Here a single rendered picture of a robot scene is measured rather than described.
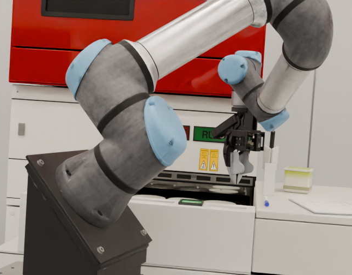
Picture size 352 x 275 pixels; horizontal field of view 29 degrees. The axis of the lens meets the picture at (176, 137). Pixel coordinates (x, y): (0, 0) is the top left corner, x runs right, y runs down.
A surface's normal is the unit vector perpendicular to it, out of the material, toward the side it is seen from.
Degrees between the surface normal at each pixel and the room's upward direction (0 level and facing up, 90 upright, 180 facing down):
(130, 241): 47
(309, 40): 123
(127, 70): 81
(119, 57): 58
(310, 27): 109
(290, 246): 90
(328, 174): 90
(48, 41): 90
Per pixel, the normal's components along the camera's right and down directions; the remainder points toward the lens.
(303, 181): -0.30, 0.03
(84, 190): -0.06, -0.10
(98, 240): 0.73, -0.62
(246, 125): -0.78, -0.02
